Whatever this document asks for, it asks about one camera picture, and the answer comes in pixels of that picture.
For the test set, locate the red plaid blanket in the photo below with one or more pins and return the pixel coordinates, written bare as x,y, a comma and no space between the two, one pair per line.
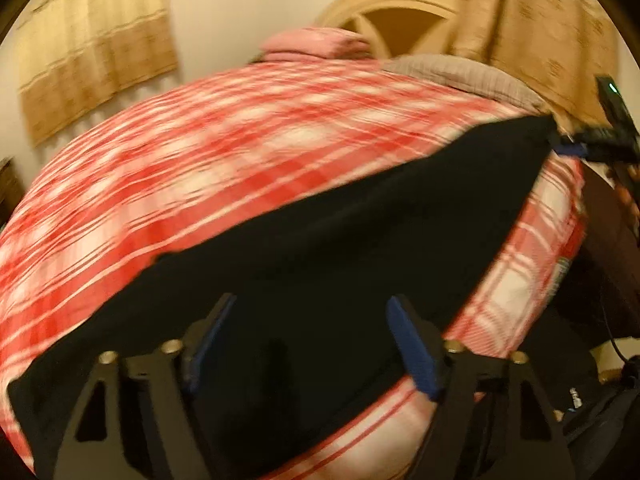
200,160

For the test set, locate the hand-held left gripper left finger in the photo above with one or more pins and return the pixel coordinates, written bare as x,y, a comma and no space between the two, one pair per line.
210,342

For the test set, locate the dark wooden cabinet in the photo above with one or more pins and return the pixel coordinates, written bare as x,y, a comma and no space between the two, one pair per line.
7,190

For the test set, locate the black pants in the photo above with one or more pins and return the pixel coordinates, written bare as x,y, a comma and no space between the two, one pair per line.
325,240

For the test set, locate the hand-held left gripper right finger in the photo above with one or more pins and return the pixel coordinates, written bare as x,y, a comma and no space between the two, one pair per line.
412,352

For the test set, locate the grey pillow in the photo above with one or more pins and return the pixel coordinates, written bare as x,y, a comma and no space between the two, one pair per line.
465,77

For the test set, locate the beige patterned curtain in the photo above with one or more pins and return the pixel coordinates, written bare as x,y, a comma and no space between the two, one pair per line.
95,45
545,25

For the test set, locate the dark bag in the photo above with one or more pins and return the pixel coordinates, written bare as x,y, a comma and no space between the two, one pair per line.
605,425

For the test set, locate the pink pillow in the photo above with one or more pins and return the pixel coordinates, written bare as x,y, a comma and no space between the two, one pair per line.
320,42

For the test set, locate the cream wooden headboard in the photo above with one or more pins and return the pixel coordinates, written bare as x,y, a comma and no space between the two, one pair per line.
395,10

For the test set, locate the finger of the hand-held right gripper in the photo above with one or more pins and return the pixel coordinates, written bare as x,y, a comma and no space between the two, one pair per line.
570,149

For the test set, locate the person's right hand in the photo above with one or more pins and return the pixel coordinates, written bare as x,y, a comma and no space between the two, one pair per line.
627,195

